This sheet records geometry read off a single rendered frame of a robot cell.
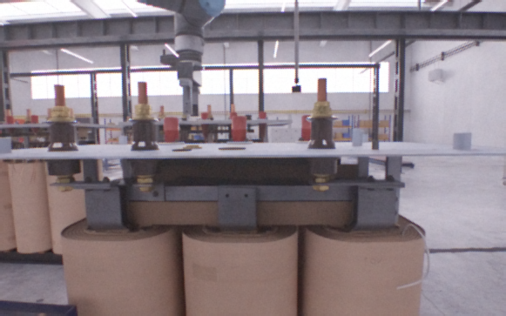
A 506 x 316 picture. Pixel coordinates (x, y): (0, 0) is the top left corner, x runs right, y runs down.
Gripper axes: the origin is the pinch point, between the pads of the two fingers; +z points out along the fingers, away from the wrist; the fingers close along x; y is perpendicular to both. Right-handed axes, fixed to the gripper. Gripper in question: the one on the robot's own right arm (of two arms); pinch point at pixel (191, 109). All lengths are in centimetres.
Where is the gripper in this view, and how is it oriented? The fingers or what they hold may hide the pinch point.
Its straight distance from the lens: 85.3
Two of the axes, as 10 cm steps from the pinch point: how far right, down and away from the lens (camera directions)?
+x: 0.3, -0.9, 10.0
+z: 0.1, 10.0, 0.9
